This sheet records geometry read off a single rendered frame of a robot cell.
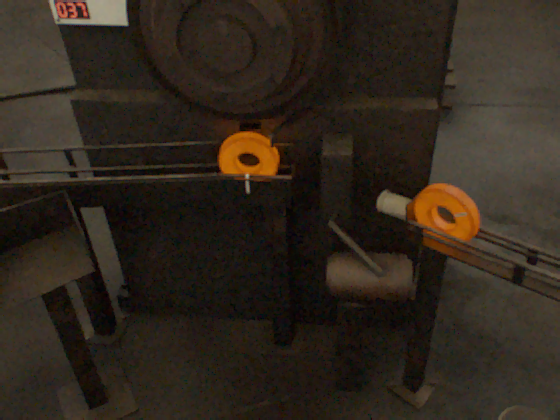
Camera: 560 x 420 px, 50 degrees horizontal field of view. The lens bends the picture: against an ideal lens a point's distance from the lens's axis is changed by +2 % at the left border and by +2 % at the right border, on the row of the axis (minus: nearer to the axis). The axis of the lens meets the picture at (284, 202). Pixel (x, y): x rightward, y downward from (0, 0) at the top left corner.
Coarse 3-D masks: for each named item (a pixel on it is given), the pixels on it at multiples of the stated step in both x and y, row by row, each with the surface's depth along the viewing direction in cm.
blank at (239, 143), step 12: (252, 132) 154; (228, 144) 153; (240, 144) 153; (252, 144) 152; (264, 144) 152; (228, 156) 155; (264, 156) 154; (276, 156) 155; (228, 168) 158; (240, 168) 159; (252, 168) 160; (264, 168) 157; (276, 168) 157
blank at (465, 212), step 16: (432, 192) 140; (448, 192) 137; (416, 208) 146; (432, 208) 143; (448, 208) 139; (464, 208) 135; (432, 224) 145; (448, 224) 145; (464, 224) 138; (448, 240) 144
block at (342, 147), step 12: (324, 144) 151; (336, 144) 151; (348, 144) 151; (324, 156) 149; (336, 156) 148; (348, 156) 148; (324, 168) 151; (336, 168) 150; (348, 168) 150; (324, 180) 153; (336, 180) 153; (348, 180) 153; (324, 192) 156; (336, 192) 155; (348, 192) 155; (324, 204) 158; (336, 204) 158; (348, 204) 158; (324, 216) 161; (348, 216) 161
